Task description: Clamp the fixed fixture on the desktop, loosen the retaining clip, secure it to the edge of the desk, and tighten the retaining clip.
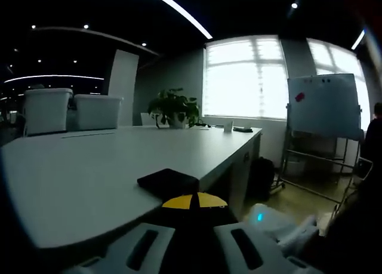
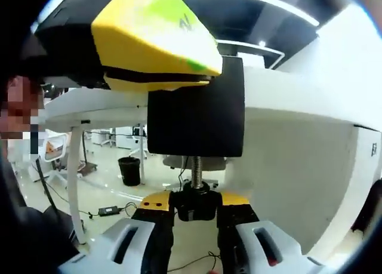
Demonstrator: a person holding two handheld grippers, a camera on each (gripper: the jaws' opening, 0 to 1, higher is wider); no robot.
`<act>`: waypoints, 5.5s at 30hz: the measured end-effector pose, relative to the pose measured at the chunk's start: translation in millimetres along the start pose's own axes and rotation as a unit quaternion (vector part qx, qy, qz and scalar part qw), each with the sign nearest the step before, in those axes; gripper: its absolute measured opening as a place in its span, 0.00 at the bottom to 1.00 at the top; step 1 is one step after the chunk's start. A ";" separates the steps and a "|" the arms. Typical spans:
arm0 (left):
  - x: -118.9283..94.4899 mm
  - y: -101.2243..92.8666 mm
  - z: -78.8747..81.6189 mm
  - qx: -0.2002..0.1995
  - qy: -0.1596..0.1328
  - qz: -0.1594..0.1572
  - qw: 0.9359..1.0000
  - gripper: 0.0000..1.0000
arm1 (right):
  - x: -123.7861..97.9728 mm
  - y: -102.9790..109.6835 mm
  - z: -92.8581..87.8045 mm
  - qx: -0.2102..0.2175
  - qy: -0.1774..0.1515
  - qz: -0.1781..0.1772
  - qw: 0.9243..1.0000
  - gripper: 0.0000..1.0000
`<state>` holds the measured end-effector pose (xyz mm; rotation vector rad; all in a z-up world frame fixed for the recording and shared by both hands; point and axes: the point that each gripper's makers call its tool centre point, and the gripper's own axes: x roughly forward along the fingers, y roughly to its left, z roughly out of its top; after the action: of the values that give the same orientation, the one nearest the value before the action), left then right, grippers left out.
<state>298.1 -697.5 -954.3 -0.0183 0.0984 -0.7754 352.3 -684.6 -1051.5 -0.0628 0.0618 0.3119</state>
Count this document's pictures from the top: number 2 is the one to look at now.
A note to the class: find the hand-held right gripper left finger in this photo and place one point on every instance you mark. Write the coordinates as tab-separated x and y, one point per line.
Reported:
155	226

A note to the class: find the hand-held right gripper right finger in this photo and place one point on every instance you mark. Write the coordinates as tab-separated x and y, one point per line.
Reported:
238	223

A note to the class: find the black clamp fixture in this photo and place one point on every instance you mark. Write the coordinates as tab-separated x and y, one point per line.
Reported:
194	121

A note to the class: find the white desk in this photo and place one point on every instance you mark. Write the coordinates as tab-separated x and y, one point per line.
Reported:
283	86

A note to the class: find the black power adapter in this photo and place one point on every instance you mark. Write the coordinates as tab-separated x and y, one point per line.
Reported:
109	211

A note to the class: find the black waste bin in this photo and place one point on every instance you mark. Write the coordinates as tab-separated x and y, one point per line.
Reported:
129	172

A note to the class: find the grey seat office chair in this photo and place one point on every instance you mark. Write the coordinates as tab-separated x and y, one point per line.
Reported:
176	162

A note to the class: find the person's leg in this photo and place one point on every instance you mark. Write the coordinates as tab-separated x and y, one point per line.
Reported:
44	241

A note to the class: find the white mesh office chair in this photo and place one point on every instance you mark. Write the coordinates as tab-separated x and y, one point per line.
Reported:
55	154

